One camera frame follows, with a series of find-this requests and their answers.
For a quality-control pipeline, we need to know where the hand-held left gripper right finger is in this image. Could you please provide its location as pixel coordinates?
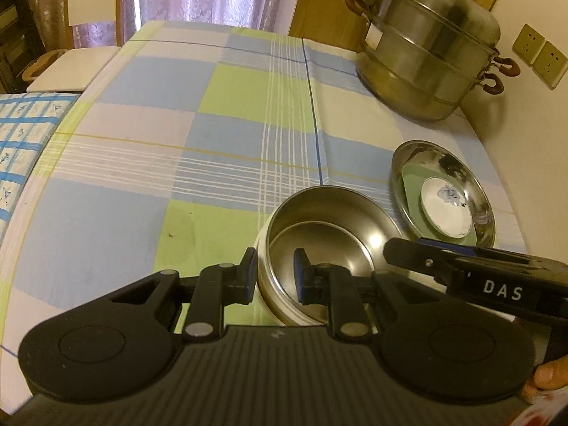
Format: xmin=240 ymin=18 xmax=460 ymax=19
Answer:
xmin=291 ymin=248 xmax=444 ymax=344

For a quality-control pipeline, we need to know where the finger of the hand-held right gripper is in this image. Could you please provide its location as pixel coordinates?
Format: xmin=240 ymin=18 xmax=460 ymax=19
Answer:
xmin=382 ymin=237 xmax=455 ymax=284
xmin=414 ymin=238 xmax=482 ymax=259

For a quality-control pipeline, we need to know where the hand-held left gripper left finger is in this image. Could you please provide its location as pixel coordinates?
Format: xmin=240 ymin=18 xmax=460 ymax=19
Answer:
xmin=106 ymin=247 xmax=261 ymax=344

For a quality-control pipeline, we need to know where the small white floral dish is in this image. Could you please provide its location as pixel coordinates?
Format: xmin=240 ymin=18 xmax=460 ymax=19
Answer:
xmin=419 ymin=176 xmax=475 ymax=240

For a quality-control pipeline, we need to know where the small stainless steel bowl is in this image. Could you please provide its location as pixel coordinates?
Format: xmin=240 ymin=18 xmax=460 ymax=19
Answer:
xmin=265 ymin=186 xmax=407 ymax=317

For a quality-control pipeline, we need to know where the green square plate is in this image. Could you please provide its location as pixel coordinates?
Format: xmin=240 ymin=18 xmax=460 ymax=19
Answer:
xmin=401 ymin=162 xmax=482 ymax=246

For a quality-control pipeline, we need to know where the round stainless steel plate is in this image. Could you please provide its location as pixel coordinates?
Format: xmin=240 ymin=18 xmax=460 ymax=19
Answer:
xmin=390 ymin=140 xmax=497 ymax=250

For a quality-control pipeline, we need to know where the person's right hand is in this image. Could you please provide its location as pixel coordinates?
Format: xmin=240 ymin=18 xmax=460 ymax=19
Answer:
xmin=521 ymin=357 xmax=568 ymax=405

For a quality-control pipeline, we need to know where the red white cloth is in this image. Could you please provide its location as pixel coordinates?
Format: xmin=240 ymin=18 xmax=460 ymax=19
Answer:
xmin=510 ymin=388 xmax=568 ymax=426

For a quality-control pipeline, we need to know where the checkered tablecloth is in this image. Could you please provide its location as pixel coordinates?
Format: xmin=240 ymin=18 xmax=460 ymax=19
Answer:
xmin=0 ymin=20 xmax=530 ymax=365

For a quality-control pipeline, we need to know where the stainless steel steamer pot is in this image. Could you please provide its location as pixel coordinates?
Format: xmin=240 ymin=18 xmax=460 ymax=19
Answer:
xmin=345 ymin=0 xmax=521 ymax=123

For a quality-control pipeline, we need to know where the blue grid patterned cloth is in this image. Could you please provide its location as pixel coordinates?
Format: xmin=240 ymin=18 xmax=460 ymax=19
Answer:
xmin=0 ymin=92 xmax=83 ymax=241

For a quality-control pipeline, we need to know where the white wooden chair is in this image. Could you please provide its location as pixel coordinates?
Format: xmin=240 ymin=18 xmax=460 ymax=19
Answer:
xmin=21 ymin=0 xmax=143 ymax=95

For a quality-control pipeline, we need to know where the dark wooden shelf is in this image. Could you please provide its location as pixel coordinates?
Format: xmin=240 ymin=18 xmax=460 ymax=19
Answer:
xmin=0 ymin=0 xmax=47 ymax=95

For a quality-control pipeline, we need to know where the beige wall power socket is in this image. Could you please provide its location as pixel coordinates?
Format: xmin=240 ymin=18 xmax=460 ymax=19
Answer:
xmin=512 ymin=23 xmax=548 ymax=67
xmin=531 ymin=40 xmax=568 ymax=90

